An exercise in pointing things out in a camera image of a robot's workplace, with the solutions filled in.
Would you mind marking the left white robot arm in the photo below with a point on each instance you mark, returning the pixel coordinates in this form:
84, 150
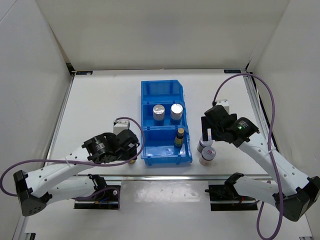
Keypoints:
60, 181

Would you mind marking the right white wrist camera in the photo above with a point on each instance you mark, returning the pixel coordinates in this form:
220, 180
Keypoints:
225, 104

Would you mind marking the red-lid spice jar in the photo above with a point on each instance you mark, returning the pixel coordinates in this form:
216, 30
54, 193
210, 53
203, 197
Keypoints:
207, 155
202, 144

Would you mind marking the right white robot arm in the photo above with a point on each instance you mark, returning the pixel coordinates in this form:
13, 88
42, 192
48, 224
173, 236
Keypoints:
293, 193

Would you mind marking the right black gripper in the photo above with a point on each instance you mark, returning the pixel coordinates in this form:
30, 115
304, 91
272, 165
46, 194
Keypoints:
204, 130

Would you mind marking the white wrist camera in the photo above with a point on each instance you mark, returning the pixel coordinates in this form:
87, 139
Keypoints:
120, 125
225, 104

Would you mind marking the silver-lid spice jar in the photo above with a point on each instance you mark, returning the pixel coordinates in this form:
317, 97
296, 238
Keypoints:
176, 113
158, 113

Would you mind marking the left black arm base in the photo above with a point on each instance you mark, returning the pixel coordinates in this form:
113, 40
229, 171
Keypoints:
105, 196

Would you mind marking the blue three-compartment plastic bin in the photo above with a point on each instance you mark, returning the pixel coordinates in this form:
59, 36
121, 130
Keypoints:
159, 140

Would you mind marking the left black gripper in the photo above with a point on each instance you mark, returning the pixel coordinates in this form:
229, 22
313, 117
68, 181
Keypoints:
128, 154

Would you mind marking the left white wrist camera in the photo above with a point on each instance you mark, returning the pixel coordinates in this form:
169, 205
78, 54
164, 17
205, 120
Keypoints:
120, 125

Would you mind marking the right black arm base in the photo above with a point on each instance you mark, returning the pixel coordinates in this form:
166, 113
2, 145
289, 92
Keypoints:
221, 201

